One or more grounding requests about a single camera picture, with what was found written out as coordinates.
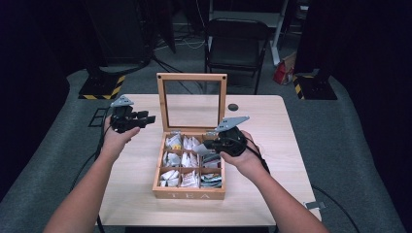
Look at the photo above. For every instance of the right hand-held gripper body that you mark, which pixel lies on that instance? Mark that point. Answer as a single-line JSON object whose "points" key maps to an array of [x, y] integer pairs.
{"points": [[233, 142]]}

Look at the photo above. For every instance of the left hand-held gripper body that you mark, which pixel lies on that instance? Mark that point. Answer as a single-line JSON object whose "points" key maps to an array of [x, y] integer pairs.
{"points": [[123, 119]]}

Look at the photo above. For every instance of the grey tea bag sachet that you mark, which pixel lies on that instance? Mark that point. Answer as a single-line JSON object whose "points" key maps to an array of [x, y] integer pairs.
{"points": [[200, 149]]}

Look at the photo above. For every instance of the wooden tea box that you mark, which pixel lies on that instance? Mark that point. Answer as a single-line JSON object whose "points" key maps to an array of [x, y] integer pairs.
{"points": [[188, 193]]}

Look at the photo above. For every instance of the person's right hand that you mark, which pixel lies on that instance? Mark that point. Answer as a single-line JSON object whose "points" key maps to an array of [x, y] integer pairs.
{"points": [[249, 161]]}

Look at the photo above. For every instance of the person's left hand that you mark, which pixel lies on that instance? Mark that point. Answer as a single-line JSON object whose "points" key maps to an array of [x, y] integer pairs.
{"points": [[115, 144]]}

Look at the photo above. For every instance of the black table grommet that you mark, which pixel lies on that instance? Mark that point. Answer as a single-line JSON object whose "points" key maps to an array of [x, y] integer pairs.
{"points": [[233, 107]]}

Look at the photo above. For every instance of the pile of assorted tea bags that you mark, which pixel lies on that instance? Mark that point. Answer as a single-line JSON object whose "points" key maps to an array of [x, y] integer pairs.
{"points": [[189, 178]]}

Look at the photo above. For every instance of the black stand with striped base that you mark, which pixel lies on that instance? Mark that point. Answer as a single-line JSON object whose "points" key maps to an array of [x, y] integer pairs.
{"points": [[315, 87], [100, 85]]}

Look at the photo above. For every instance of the black cabinet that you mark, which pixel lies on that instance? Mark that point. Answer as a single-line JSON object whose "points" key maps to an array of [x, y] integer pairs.
{"points": [[120, 32]]}

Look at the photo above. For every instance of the red paper bag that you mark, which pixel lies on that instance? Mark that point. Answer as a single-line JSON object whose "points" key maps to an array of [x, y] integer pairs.
{"points": [[282, 73]]}

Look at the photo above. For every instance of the black folding chair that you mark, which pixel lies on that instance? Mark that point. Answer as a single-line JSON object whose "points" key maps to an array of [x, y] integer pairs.
{"points": [[236, 48]]}

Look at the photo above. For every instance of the grey tape piece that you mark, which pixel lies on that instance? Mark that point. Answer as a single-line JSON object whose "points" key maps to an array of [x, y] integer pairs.
{"points": [[315, 205]]}

